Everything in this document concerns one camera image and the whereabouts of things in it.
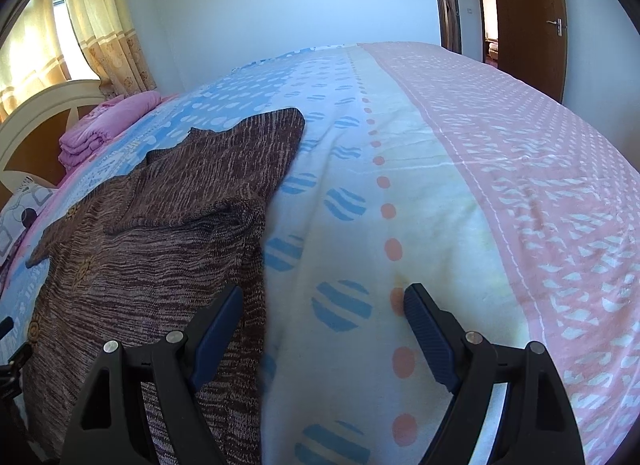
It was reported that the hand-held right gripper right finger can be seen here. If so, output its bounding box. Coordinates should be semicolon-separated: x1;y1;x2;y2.
402;282;586;465

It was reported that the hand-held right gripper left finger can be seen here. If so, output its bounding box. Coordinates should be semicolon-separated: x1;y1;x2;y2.
59;285;244;465

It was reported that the brown knit sweater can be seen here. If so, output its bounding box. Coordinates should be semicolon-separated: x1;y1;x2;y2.
10;106;307;465

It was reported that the patterned white pillow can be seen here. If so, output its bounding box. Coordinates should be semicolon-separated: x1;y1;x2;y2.
0;180;58;271

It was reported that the patterned blue pink bedsheet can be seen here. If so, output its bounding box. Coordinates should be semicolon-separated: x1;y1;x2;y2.
0;42;640;465

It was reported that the cream wooden headboard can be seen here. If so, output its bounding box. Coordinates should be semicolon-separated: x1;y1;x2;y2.
0;79;103;206

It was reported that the folded pink blanket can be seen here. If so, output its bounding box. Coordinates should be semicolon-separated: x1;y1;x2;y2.
58;91;163;169

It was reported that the bright window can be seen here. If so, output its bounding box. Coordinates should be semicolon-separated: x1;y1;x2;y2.
50;0;101;82

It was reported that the brown wooden door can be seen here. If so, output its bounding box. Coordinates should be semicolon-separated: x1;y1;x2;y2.
486;0;568;103

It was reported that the dark wooden hallway door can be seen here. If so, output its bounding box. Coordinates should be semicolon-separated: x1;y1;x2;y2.
434;0;462;53

